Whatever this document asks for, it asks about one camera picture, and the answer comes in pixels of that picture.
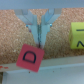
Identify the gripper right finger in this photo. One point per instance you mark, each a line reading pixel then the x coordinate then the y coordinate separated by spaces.
pixel 47 24

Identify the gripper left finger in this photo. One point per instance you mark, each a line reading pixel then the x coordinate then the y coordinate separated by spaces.
pixel 33 25

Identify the yellow block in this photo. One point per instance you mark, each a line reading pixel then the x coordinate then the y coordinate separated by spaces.
pixel 77 35

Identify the pink block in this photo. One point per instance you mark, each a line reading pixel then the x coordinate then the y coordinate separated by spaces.
pixel 30 58

